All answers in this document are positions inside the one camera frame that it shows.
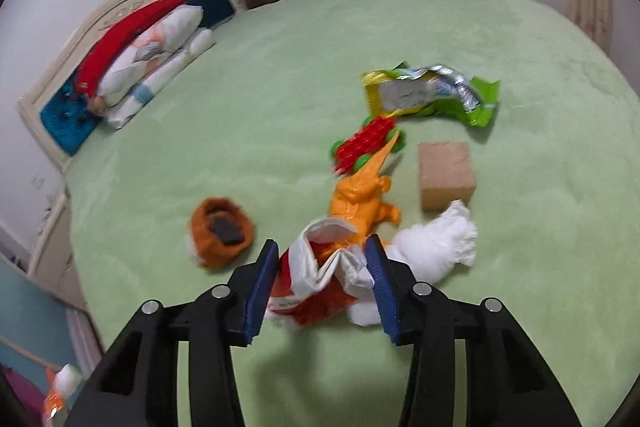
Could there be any white tissue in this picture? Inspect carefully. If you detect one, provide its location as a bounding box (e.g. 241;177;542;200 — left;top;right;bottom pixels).
347;198;478;327

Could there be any red white plastic wrapper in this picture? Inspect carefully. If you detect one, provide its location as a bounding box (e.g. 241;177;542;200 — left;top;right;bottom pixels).
267;217;373;329

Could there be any green yellow snack bag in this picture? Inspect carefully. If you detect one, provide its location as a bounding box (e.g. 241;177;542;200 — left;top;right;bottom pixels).
361;62;500;128

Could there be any white nightstand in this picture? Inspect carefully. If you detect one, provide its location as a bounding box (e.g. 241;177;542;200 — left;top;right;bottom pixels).
27;190;88;312

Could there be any brown cardboard cube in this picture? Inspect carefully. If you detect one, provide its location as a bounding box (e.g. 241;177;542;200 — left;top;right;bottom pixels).
418;142;476;211

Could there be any orange dinosaur toy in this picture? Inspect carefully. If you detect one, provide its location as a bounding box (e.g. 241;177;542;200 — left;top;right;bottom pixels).
329;130;401;246

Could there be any cream and blue headboard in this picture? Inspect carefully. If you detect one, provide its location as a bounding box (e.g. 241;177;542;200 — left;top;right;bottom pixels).
16;0;239;172

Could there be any red green spiky toy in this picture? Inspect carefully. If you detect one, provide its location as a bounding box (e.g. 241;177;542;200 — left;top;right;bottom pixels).
330;116;406;176

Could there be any green blanket bed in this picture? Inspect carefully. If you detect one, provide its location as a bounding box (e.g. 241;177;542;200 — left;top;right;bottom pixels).
65;0;639;426

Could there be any white floral folded quilt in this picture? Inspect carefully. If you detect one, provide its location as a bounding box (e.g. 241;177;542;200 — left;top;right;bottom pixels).
88;4;214;130

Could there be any red pillow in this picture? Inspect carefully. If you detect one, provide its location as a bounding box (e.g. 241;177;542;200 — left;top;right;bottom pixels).
74;0;188;98

